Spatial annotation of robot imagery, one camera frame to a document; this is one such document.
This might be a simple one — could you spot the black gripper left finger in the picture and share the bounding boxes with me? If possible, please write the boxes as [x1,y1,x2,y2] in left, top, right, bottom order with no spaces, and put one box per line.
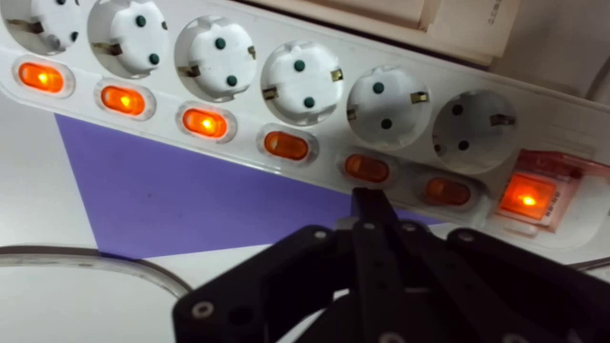
[171,186,404,343]

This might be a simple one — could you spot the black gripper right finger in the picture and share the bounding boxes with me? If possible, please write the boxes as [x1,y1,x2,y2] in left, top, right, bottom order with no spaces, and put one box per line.
[370,186,610,343]

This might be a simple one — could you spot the purple paper sheet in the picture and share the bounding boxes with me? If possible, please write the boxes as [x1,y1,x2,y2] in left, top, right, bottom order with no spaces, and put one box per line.
[53,112,442,261]

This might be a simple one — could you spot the white power strip orange switches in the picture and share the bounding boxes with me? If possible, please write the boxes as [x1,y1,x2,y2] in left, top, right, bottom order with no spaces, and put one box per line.
[0,0,610,263]

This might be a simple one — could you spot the grey thin cable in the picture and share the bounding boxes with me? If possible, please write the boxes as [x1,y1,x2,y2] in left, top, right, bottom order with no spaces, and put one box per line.
[0,244,194,301]

